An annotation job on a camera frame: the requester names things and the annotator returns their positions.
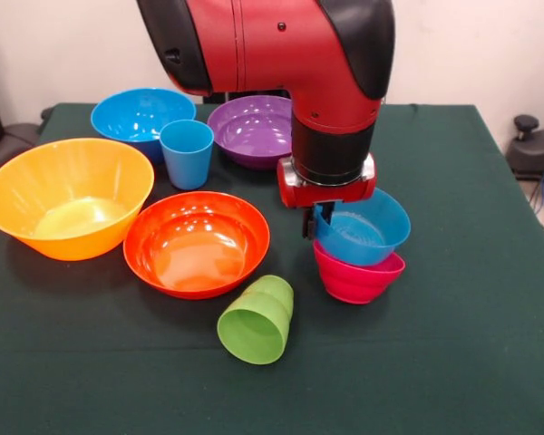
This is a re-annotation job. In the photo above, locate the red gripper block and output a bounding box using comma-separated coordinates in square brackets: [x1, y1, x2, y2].
[277, 153, 377, 240]

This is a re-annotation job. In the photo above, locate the small blue bowl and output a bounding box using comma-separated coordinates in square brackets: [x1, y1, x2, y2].
[315, 188, 412, 267]

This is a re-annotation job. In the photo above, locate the pink bowl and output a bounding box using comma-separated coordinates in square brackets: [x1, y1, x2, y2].
[313, 239, 407, 305]

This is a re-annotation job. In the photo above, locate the orange bowl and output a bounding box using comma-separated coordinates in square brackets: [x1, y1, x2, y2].
[122, 190, 271, 301]

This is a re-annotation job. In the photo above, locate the green cup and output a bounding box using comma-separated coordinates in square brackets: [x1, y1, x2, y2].
[217, 275, 295, 366]

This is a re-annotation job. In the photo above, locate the purple bowl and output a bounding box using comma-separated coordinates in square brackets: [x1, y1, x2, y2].
[207, 95, 295, 171]

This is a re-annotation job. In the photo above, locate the blue cup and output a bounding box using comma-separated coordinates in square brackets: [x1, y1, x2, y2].
[159, 119, 215, 190]

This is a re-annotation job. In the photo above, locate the dark green tablecloth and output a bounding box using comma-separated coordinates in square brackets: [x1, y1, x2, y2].
[0, 102, 544, 435]

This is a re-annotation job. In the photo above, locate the large blue bowl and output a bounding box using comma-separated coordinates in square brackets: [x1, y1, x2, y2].
[90, 87, 198, 164]

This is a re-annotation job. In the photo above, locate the large yellow bowl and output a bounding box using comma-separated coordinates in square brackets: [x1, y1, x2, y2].
[0, 138, 156, 262]

